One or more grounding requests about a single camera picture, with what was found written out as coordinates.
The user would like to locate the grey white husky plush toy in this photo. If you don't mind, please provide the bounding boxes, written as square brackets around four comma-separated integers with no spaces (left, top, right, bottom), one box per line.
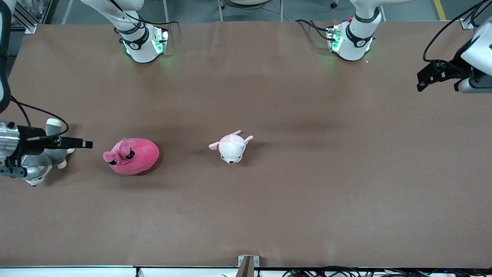
[21,118,76,187]

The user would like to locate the white pale pink plush toy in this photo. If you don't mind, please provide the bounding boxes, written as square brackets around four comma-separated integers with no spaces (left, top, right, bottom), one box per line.
[208,130,254,164]

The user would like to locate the black cable bundle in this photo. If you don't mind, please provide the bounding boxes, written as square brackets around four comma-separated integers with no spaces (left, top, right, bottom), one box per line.
[283,266,492,277]

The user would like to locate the white table edge rail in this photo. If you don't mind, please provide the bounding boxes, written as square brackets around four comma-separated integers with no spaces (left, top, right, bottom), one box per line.
[0,265,492,277]

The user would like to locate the aluminium frame profile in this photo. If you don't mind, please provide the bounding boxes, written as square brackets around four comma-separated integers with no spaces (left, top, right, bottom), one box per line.
[460,0,492,30]
[12,0,38,35]

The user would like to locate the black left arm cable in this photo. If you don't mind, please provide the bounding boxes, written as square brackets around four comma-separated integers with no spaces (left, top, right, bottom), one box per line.
[422,0,492,65]

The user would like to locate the black left base cable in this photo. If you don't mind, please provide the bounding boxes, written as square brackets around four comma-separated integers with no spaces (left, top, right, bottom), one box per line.
[294,18,332,41]

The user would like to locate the black base cable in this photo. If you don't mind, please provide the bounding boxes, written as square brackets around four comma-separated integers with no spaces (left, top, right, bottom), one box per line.
[111,0,180,29]
[294,18,332,41]

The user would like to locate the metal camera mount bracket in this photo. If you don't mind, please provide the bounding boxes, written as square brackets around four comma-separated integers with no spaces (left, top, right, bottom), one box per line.
[238,255,260,277]

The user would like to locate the metal stand legs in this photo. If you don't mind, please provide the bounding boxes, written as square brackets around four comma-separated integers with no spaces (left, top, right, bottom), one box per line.
[217,0,286,22]

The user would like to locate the hot pink round plush toy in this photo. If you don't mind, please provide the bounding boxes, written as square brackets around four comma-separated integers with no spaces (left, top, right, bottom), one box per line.
[103,137,160,176]

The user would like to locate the black right base cable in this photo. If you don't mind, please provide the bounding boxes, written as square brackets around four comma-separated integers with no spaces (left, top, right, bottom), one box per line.
[111,0,180,29]

